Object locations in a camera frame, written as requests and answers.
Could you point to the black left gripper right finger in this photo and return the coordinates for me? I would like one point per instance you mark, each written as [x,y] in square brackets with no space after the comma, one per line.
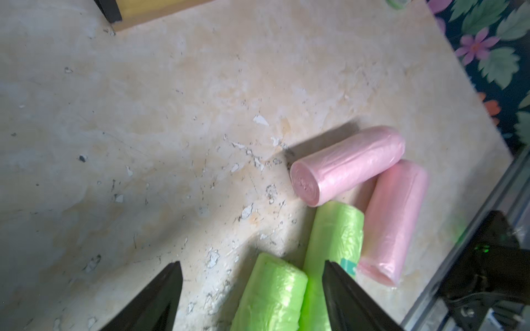
[349,307]

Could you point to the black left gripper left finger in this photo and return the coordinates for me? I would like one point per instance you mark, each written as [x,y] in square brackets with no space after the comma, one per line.
[155,307]

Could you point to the green trash bag roll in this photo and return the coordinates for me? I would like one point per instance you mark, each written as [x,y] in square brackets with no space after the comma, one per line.
[273,297]
[337,236]

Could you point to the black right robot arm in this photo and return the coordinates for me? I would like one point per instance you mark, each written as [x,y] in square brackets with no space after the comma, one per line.
[491,269]

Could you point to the pink trash bag roll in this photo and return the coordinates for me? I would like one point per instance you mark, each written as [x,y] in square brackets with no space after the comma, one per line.
[321,176]
[390,220]

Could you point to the wooden shelf with black frame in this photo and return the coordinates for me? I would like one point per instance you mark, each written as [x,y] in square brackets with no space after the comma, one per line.
[124,14]

